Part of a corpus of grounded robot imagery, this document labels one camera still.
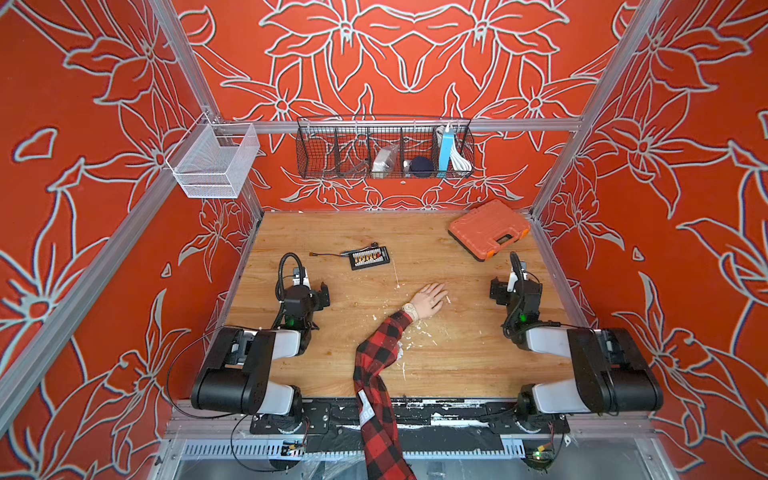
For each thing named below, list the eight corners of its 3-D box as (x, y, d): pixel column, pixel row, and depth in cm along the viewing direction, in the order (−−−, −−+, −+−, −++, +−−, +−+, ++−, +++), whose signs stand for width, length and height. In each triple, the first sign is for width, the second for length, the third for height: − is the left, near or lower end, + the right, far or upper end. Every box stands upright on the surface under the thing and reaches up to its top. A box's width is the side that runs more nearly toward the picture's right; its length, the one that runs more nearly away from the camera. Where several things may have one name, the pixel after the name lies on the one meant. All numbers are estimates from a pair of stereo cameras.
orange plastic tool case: (479, 264, 105) (483, 255, 101) (445, 231, 115) (448, 222, 111) (529, 234, 114) (534, 225, 110) (494, 206, 124) (497, 197, 120)
